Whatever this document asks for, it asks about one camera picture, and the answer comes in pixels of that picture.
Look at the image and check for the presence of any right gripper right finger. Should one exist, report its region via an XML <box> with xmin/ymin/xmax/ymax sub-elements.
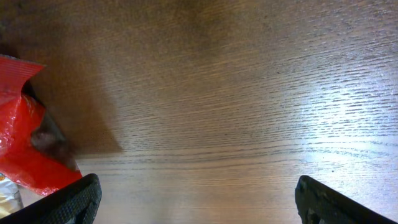
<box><xmin>295</xmin><ymin>175</ymin><xmax>397</xmax><ymax>224</ymax></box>

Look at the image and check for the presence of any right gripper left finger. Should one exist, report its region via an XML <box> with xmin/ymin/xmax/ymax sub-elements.
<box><xmin>1</xmin><ymin>174</ymin><xmax>102</xmax><ymax>224</ymax></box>

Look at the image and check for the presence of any red snack bag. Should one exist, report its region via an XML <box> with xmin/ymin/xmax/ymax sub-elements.
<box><xmin>1</xmin><ymin>55</ymin><xmax>82</xmax><ymax>196</ymax></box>

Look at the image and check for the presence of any beige snack bag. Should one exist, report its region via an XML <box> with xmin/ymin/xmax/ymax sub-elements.
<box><xmin>0</xmin><ymin>174</ymin><xmax>24</xmax><ymax>218</ymax></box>

